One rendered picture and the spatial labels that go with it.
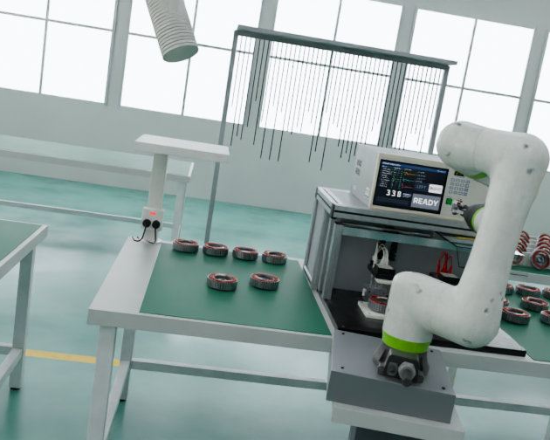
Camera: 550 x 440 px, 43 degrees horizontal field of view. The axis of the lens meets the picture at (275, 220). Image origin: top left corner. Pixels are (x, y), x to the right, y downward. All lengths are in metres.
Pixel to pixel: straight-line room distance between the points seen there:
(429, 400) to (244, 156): 7.17
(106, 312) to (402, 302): 0.91
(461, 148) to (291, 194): 7.18
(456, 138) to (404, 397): 0.65
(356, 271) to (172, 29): 1.28
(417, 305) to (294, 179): 7.16
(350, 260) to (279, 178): 6.18
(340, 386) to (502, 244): 0.52
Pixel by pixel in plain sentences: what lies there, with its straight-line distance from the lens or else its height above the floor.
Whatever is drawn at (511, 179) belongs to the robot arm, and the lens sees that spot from 1.72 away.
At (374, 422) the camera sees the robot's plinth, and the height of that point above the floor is 0.73.
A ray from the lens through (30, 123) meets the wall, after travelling 9.02.
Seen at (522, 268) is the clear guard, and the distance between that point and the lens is 2.49.
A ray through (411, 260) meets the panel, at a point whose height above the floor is 0.92.
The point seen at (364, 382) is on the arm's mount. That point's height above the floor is 0.81.
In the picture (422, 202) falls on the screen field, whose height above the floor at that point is 1.16.
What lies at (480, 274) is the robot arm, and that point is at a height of 1.13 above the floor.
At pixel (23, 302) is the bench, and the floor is 0.41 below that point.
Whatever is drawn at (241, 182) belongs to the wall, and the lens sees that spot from 8.83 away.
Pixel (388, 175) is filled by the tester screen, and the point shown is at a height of 1.25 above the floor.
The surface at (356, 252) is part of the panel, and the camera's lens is 2.71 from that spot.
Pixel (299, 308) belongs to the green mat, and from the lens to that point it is 2.47.
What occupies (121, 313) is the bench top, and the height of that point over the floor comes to 0.74.
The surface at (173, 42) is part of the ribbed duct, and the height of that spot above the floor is 1.61.
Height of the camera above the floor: 1.48
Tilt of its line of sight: 10 degrees down
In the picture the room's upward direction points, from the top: 9 degrees clockwise
